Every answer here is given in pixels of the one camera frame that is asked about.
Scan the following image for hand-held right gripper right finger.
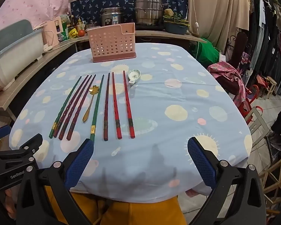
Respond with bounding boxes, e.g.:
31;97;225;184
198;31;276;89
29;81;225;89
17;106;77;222
188;136;267;225

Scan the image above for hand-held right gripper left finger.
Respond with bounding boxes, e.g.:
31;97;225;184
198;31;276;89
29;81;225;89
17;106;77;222
16;138;94;225

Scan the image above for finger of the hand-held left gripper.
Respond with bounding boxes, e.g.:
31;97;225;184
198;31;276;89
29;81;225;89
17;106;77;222
0;133;43;167
0;125;12;144

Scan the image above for dark red twisted chopstick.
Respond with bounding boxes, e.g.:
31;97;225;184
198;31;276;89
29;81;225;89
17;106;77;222
53;75;89;137
66;74;97;140
58;75;93;140

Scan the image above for green chopstick gold band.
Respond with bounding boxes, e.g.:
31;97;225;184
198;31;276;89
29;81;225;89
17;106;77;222
90;74;105;142
49;76;82;139

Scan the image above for dark maroon smooth chopstick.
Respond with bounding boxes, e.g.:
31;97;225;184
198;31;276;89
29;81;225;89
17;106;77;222
103;72;110;142

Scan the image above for red black patterned chopstick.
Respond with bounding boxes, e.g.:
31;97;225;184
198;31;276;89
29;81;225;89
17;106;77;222
123;70;136;139
112;72;122;139

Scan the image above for gold flower spoon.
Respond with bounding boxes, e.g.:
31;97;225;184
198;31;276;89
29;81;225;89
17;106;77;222
82;85;101;123

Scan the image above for white ceramic floral spoon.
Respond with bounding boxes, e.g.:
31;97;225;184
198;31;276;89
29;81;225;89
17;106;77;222
127;69;141;84

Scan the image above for pink perforated utensil basket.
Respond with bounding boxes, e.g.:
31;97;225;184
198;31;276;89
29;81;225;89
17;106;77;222
86;23;136;63

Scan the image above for person's left hand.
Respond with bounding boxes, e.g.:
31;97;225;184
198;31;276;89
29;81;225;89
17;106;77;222
4;187;19;219

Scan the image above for white folding stool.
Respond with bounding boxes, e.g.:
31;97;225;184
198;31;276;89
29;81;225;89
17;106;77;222
245;106;272;151

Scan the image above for blue planet print tablecloth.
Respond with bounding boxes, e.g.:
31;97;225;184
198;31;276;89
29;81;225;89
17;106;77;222
9;43;253;203

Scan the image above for grey white dish basin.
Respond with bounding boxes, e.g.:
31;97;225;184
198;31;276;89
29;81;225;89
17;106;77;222
0;19;44;91

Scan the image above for person's yellow pants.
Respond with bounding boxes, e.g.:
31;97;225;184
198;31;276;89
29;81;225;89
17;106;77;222
45;187;188;225

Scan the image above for red stool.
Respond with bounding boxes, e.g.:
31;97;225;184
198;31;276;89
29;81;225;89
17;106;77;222
236;84;260;123

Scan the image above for large wooden stool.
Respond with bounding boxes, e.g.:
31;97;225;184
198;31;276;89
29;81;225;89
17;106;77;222
257;154;281;214

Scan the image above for pink floral cloth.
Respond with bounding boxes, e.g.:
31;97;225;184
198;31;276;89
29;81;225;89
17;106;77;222
207;61;247;109

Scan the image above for small wooden stool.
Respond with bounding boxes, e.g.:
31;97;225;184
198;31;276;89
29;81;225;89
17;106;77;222
263;76;278;99

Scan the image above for pink kitchen appliance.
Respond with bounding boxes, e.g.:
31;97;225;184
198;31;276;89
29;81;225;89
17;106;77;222
43;16;62;52

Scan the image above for green bag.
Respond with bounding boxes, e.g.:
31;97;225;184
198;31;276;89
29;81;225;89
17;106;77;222
193;37;222;67

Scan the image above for dark ornate chair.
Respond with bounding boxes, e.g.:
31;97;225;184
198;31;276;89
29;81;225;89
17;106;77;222
225;31;249;75

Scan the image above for yellow oil bottle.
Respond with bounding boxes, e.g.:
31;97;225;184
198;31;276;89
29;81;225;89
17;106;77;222
76;17;85;32

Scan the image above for pink dotted sheet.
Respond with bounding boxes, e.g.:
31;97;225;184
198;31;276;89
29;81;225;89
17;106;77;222
0;0;84;33

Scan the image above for blue planter with plant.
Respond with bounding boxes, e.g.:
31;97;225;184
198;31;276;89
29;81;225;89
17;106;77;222
163;8;190;35

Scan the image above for rack of hanging clothes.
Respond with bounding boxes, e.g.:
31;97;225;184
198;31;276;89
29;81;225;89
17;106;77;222
245;0;281;99

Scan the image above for beige curtain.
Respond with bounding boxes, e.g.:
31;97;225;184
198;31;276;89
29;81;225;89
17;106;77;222
187;0;251;55

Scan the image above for steel rice cooker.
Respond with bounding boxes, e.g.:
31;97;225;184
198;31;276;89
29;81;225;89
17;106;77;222
100;7;126;27

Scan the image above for blue floral cloth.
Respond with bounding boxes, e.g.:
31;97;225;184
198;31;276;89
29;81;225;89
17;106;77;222
70;0;189;26

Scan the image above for stainless steel steamer pot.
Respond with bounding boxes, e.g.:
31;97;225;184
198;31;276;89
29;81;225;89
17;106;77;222
134;0;170;27

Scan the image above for white cord with switch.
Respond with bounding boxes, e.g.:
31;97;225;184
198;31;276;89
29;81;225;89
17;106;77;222
192;3;200;38

